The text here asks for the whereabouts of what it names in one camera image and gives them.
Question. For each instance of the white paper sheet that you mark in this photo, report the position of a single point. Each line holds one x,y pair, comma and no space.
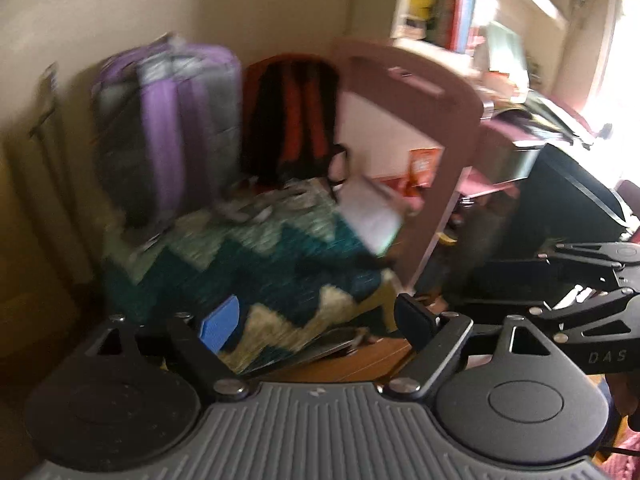
372,210

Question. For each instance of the purple grey backpack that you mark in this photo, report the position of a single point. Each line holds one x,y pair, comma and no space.
165,125

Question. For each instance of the metal folding trolley frame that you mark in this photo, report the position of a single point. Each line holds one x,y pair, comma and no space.
47,120

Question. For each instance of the white bookshelf hutch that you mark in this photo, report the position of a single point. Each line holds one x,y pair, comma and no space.
500,5

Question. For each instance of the red black backpack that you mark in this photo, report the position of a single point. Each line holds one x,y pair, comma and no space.
290,120

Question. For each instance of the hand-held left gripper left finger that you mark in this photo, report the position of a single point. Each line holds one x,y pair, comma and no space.
220,325

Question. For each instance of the open picture book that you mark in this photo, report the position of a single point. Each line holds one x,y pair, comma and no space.
540,120

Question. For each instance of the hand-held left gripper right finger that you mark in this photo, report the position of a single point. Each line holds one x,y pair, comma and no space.
415,316

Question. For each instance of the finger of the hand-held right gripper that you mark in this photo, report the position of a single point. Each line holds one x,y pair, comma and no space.
585,312
590,255

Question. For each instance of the teal white zigzag quilt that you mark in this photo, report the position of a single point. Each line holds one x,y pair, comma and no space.
270,265

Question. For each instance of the dark teal trash bin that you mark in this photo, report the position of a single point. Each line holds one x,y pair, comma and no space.
560,210

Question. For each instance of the orange snack bag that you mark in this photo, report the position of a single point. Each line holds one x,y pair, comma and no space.
424,167

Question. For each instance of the pink desk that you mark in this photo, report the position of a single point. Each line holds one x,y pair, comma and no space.
450,110

